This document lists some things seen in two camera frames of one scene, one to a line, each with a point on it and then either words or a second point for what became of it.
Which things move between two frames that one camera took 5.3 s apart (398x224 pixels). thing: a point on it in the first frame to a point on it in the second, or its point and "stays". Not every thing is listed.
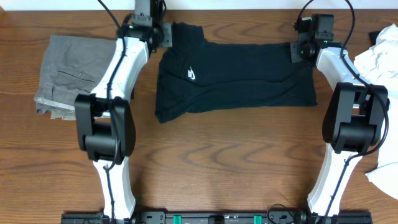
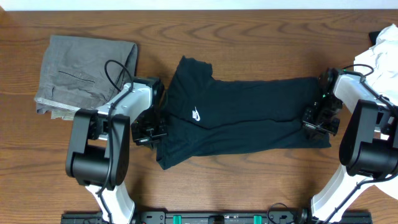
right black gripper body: (298, 51) to (323, 117)
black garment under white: (373, 35) stays
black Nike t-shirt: (197, 76) to (208, 116)
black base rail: (216, 216) stays
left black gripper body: (163, 36) to (149, 129)
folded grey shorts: (71, 68) stays
